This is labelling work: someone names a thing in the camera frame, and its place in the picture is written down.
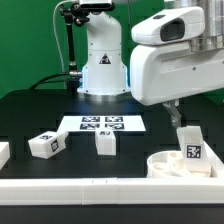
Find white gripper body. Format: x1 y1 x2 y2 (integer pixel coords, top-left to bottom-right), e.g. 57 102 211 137
130 6 224 105

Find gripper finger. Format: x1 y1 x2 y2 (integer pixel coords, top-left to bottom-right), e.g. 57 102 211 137
163 100 182 128

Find white round stool seat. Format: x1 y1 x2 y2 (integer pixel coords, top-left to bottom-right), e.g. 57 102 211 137
147 150 211 178

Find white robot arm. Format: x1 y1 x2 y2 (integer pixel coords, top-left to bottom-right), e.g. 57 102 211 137
80 0 224 127

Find white right fence bar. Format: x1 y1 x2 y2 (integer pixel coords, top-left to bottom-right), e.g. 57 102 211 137
204 143 224 178

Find white fence bar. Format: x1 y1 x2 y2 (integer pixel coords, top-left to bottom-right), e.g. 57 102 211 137
0 142 10 170
0 178 224 205
204 143 224 178

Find white front fence bar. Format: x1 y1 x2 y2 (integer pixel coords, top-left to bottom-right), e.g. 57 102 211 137
0 178 224 205

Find white left fence bar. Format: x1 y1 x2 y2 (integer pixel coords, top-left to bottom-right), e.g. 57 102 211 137
0 142 10 170

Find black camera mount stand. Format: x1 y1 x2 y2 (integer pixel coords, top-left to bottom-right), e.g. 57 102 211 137
60 3 90 92

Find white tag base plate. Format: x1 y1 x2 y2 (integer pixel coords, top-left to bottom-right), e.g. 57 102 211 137
59 115 145 132

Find grey cable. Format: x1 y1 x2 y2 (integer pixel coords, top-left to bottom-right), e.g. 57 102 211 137
52 0 79 74

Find black cables on table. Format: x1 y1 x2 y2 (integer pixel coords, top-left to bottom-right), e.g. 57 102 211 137
29 72 83 90

